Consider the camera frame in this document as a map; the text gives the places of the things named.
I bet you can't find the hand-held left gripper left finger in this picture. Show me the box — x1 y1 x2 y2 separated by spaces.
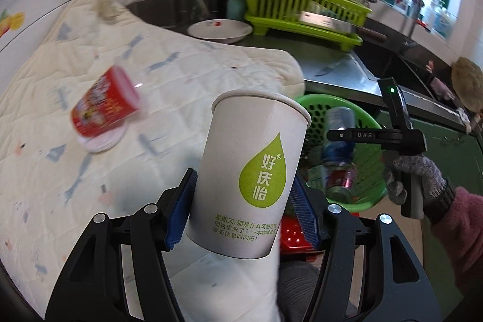
45 168 199 322

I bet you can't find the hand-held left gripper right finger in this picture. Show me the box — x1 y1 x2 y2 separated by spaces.
289 175 442 322

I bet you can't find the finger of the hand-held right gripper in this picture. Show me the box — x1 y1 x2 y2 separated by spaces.
326 128 383 143

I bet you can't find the blue and silver can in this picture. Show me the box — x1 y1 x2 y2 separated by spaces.
321 107 357 168

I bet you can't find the green plastic basket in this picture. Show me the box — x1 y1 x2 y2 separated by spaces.
292 93 389 213

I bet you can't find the red soda can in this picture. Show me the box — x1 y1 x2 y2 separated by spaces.
326 167 357 204

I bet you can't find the white paper cup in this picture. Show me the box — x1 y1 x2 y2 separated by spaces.
184 90 312 260

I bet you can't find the person's right forearm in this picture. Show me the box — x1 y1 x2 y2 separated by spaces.
430 186 483 308

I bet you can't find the person's right hand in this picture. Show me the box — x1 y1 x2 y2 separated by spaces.
383 154 455 225

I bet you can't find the red plastic basket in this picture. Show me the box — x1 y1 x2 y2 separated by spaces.
279 214 325 257

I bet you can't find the pink rag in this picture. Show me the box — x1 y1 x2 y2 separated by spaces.
426 75 455 102

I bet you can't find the brown round scrubber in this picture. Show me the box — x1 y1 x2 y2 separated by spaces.
451 57 483 111

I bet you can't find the grey knit cloth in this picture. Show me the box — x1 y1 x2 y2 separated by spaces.
277 262 321 322

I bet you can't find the clear soap bottle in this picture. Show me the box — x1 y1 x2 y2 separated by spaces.
423 0 451 38

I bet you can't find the metal faucet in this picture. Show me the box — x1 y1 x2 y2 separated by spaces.
400 0 423 38

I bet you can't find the steel cleaver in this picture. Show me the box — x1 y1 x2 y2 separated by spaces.
299 11 387 43

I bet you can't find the red plastic cup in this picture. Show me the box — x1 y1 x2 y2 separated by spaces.
71 65 143 153

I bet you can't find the green dish rack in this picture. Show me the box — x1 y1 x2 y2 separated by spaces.
241 0 372 52

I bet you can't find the white plate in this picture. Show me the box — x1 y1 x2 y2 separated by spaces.
187 19 253 44

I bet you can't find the teal bottle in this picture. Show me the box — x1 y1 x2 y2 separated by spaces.
226 0 245 21

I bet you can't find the cream quilted cloth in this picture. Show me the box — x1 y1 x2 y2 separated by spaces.
0 0 306 322

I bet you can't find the fruit wall sticker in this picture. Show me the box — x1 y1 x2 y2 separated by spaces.
0 11 25 38

